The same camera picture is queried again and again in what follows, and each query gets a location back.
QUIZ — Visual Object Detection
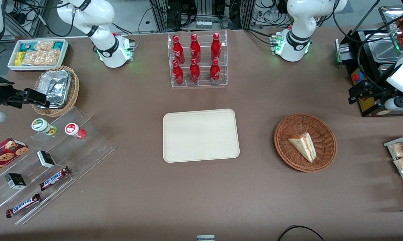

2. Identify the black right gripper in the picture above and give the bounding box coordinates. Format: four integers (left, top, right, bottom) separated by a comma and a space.
0, 74, 51, 108

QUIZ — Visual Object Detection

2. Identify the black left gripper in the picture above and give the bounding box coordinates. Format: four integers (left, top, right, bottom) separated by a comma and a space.
348, 80, 391, 104

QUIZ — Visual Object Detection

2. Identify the triangular sandwich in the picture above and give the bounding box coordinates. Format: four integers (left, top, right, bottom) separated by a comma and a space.
288, 132, 317, 163

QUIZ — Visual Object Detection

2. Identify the light wicker basket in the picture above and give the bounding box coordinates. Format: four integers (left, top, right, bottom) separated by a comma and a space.
31, 66, 80, 117

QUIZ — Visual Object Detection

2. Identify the brown round wicker basket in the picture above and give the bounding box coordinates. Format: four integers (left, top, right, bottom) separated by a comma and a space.
274, 113, 337, 173

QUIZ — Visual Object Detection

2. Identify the tray of packaged pastries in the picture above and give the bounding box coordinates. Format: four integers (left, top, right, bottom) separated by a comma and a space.
384, 133, 403, 205

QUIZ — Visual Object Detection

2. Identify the beige plastic tray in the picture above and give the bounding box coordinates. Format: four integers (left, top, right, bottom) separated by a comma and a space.
163, 108, 240, 163

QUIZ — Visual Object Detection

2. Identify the black food warmer cabinet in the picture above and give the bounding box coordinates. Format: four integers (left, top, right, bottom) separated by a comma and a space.
348, 5, 403, 117

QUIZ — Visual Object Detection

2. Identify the aluminium foil container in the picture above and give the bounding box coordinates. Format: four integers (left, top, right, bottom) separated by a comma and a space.
37, 70, 72, 108

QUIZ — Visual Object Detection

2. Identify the green label yogurt cup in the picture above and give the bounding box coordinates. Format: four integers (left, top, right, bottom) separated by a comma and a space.
31, 118, 57, 136

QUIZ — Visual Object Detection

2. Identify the stainless steel pan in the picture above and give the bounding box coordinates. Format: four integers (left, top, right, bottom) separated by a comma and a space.
378, 64, 395, 79
368, 33, 400, 63

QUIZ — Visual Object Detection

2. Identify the clear bag of biscuits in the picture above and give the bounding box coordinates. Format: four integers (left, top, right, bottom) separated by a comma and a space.
34, 41, 55, 52
22, 49, 61, 66

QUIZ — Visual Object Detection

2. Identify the red label yogurt cup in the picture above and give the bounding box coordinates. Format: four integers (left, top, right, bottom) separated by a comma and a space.
65, 123, 86, 139

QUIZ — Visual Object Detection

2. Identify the white plastic snack bin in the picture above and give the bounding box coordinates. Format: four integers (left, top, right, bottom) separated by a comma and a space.
7, 39, 70, 72

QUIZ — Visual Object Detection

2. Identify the grey box with green light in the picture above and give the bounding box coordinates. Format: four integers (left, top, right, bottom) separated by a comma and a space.
335, 38, 356, 66

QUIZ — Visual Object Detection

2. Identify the small black carton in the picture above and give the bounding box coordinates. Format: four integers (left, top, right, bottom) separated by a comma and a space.
37, 150, 56, 168
5, 173, 27, 189

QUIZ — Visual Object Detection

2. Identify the red tartan cookie box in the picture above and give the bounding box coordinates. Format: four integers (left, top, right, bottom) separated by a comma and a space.
0, 138, 29, 178

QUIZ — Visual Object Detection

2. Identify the clear acrylic stepped display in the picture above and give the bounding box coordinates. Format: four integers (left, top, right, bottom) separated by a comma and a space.
0, 106, 115, 225

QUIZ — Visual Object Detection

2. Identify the Snickers chocolate bar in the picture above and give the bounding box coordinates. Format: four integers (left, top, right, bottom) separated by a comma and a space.
6, 193, 42, 219
39, 166, 71, 191

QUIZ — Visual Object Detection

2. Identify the red cola bottle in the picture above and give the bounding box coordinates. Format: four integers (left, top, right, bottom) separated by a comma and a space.
211, 32, 222, 61
172, 60, 184, 85
190, 33, 201, 63
210, 59, 221, 84
189, 58, 200, 84
172, 35, 185, 64

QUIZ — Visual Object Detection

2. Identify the clear acrylic bottle rack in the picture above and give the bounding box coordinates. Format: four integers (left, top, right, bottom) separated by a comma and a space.
167, 29, 228, 88

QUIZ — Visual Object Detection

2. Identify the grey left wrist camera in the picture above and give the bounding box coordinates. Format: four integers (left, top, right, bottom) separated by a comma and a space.
385, 97, 403, 111

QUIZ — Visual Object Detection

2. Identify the black cable loop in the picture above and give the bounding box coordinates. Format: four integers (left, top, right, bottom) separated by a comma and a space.
277, 225, 325, 241

